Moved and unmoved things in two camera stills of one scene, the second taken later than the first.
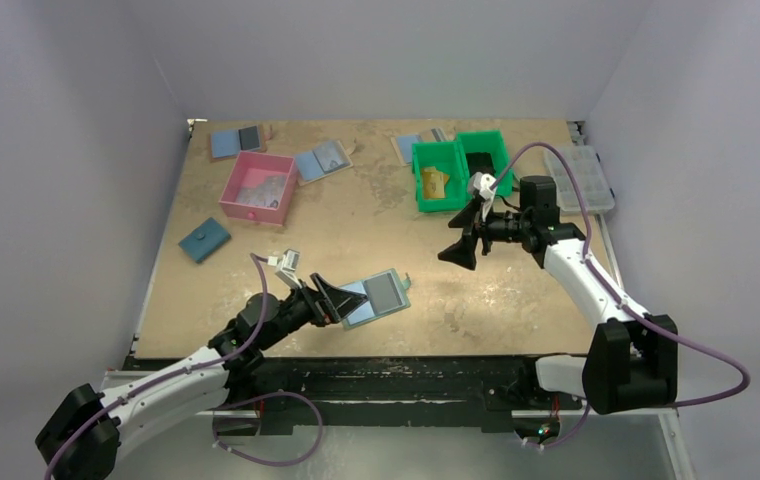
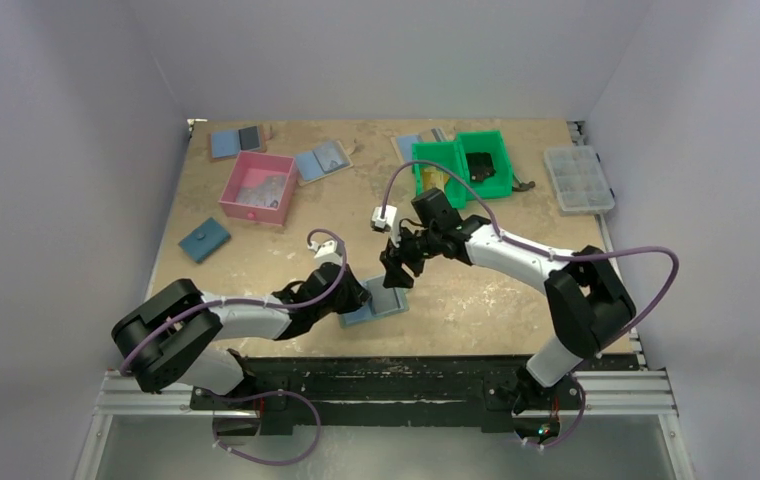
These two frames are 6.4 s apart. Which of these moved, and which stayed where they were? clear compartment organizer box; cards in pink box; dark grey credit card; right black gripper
Moved: right black gripper
Stayed: clear compartment organizer box; cards in pink box; dark grey credit card
